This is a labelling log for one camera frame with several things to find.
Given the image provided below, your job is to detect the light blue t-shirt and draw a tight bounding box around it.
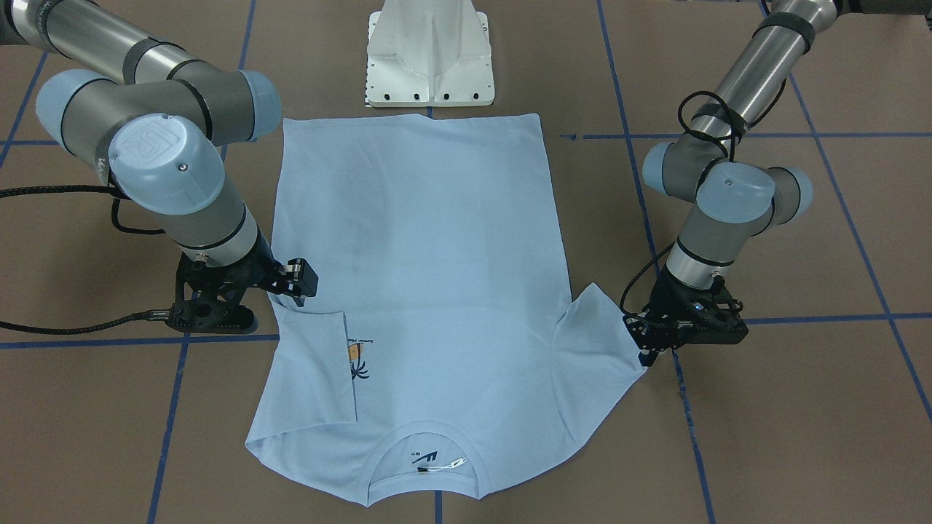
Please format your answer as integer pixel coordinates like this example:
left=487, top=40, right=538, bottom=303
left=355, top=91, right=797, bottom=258
left=244, top=115, right=645, bottom=507

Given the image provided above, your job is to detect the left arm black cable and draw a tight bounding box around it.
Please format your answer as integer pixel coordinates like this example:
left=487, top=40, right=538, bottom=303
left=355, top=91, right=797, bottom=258
left=620, top=91, right=787, bottom=314

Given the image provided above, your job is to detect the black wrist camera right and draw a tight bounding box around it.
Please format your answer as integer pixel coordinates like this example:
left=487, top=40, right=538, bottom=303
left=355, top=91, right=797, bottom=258
left=276, top=258, right=319, bottom=301

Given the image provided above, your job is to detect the white garment hang tag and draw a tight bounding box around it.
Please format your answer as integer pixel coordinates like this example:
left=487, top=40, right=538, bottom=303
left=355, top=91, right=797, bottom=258
left=417, top=457, right=469, bottom=473

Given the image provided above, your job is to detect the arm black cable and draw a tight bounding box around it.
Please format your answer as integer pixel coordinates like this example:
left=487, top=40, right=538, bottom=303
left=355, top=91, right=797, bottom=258
left=0, top=186, right=172, bottom=337
left=620, top=91, right=787, bottom=314

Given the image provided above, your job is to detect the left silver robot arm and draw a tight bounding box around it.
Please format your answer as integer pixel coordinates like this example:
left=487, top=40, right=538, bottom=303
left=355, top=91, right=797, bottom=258
left=625, top=1, right=842, bottom=366

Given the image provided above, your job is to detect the white metal mount base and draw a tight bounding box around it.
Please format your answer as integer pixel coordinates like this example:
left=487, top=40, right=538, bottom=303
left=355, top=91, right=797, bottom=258
left=364, top=1, right=496, bottom=108

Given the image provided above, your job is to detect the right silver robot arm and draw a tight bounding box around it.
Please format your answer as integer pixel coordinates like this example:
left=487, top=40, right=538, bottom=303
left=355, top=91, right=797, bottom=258
left=2, top=1, right=301, bottom=336

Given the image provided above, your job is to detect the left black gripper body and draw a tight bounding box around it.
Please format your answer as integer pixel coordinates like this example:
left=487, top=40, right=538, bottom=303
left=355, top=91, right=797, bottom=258
left=625, top=271, right=749, bottom=357

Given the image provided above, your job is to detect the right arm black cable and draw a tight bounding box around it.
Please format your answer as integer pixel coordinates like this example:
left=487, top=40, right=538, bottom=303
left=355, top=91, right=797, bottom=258
left=0, top=186, right=172, bottom=337

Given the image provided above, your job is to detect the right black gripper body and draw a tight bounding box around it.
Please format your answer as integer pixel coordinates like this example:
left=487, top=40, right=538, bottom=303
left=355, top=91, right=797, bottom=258
left=165, top=247, right=284, bottom=335

